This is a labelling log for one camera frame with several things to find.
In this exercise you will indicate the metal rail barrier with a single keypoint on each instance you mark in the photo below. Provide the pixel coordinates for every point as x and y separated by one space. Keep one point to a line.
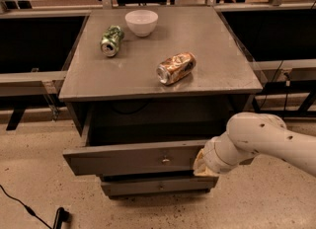
36 49
280 43

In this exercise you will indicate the grey drawer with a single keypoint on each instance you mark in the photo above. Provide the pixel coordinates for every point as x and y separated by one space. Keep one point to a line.
155 183
161 138

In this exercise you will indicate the left metal rail barrier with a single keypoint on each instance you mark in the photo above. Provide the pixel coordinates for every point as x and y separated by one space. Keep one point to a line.
36 49

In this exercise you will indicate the green crushed can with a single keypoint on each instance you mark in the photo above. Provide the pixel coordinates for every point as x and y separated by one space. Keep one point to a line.
111 40

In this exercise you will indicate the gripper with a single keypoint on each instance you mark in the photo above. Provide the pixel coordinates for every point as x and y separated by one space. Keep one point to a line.
211 159

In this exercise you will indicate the orange crushed can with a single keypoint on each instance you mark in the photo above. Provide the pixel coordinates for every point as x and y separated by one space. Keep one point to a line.
176 68

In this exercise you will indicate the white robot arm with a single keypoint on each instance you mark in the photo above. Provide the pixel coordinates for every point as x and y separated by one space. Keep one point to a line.
246 136

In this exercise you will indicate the right metal rail barrier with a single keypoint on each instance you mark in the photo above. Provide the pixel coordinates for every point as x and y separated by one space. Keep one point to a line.
280 43

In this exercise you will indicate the grey wooden cabinet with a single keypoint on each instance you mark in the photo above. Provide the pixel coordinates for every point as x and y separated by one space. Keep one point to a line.
129 80

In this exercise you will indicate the grey top drawer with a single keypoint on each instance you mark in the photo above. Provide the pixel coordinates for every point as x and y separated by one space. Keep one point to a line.
161 138

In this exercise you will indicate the white bowl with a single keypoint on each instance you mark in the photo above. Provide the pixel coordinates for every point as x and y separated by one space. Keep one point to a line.
141 22

